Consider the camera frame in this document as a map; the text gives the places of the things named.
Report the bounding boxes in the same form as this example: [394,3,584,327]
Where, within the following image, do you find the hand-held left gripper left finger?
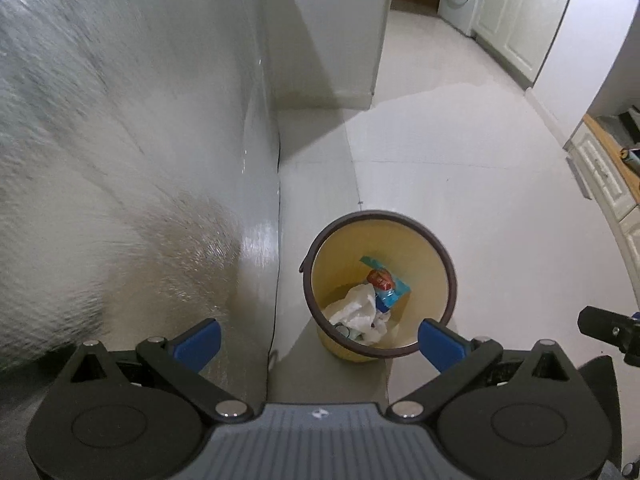
[64,317,253,422]

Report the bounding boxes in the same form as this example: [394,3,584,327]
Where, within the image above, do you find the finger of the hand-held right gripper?
[577,305,640,357]

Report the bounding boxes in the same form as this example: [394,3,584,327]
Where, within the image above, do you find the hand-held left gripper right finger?
[385,317,577,422]

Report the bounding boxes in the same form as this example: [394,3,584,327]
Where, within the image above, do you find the blue snack bag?
[359,255,412,314]

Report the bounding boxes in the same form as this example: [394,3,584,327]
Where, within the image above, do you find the white plastic bag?
[323,283,392,347]

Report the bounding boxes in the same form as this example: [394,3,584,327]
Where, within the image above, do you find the yellow bin with brown rim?
[299,210,458,364]

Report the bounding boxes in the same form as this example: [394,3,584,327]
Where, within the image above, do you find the white window seat cabinet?
[564,112,640,307]

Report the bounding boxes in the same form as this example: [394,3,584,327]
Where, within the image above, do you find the silver foil covered table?
[0,0,282,411]

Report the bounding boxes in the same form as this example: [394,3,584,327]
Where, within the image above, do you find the white kitchen base cabinets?
[472,0,577,87]

